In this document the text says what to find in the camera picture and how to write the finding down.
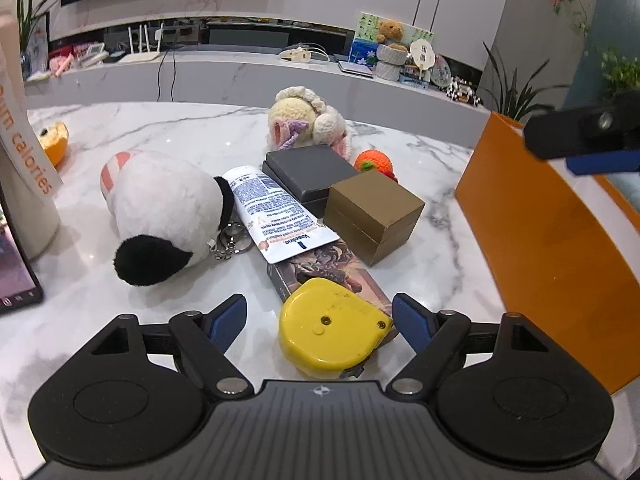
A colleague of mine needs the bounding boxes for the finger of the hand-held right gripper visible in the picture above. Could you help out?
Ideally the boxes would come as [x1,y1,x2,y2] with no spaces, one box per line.
[523,94,640,177]

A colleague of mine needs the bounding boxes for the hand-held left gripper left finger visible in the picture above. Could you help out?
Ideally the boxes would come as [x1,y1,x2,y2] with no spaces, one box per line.
[89,294,252,399]

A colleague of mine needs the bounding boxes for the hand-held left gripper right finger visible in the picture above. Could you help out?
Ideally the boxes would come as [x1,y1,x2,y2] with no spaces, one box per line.
[391,292,552,397]

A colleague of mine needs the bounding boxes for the yellow tape measure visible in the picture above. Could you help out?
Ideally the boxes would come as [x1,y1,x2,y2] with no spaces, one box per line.
[278,277,393,380]

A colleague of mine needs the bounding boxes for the printed card box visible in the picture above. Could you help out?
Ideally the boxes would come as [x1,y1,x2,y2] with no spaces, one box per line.
[266,238,393,346]

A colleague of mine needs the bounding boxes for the orange storage box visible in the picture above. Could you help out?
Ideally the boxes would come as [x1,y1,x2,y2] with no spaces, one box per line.
[455,111,640,395]

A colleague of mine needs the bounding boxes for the white lotion tube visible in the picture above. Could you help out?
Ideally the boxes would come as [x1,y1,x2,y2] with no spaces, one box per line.
[221,165,341,264]

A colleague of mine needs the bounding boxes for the gold box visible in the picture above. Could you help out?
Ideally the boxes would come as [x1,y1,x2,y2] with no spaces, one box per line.
[323,169,426,267]

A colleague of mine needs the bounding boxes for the panda plush toy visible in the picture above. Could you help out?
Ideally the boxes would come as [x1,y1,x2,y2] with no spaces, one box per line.
[100,150,236,287]

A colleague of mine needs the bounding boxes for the grey box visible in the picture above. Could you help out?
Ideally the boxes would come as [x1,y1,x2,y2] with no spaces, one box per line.
[261,144,361,218]

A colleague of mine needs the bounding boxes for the metal keyring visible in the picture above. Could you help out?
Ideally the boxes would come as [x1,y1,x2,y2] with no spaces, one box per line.
[207,222,253,261]

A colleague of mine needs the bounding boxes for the long leaf potted plant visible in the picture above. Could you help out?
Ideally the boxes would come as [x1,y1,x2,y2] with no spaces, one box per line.
[482,42,571,123]

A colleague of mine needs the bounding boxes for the small green plant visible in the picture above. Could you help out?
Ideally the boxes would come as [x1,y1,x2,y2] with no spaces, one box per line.
[600,47,640,101]

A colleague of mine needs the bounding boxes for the black white figurines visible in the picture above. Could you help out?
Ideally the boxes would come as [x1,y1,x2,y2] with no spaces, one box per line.
[445,76,484,106]

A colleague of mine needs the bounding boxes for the decorative plate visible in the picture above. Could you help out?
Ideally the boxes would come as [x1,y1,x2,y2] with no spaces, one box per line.
[430,55,454,88]

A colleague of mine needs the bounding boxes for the crochet orange strawberry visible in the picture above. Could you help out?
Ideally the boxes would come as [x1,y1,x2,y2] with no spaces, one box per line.
[354,150,398,183]

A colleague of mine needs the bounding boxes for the white round hand fan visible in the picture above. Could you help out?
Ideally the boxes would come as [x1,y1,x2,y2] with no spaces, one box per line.
[410,40,434,83]

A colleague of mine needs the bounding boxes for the brown teddy bear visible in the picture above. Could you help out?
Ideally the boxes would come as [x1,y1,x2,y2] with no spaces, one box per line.
[376,19,407,53]

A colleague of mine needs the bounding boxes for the crochet sheep doll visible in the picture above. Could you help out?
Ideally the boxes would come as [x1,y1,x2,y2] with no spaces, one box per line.
[267,86,351,156]

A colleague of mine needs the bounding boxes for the smartphone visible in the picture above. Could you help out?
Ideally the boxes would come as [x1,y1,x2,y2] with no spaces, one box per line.
[0,195,45,316]

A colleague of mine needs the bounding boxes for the grey laptop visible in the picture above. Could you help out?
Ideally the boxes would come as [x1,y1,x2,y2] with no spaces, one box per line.
[337,60,376,79]

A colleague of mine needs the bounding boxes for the landscape painting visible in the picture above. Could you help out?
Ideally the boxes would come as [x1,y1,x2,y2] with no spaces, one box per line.
[348,11,435,68]

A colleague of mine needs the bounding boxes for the white container orange lettering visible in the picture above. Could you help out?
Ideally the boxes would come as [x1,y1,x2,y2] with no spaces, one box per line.
[0,15,63,261]

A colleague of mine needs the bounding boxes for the orange fruit toy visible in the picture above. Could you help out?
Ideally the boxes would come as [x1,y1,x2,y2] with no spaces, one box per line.
[37,121,70,167]

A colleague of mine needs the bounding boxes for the white power strip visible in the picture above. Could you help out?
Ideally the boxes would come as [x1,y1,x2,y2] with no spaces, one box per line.
[278,45,331,64]

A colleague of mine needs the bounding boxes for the white router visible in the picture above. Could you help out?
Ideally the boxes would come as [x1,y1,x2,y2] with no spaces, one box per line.
[120,22,166,64]

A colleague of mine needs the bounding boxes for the tall green potted plant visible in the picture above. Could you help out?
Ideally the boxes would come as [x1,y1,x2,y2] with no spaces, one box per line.
[15,0,56,53]

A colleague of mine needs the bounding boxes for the black router cable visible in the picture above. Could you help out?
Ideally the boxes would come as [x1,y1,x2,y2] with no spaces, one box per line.
[157,50,177,103]

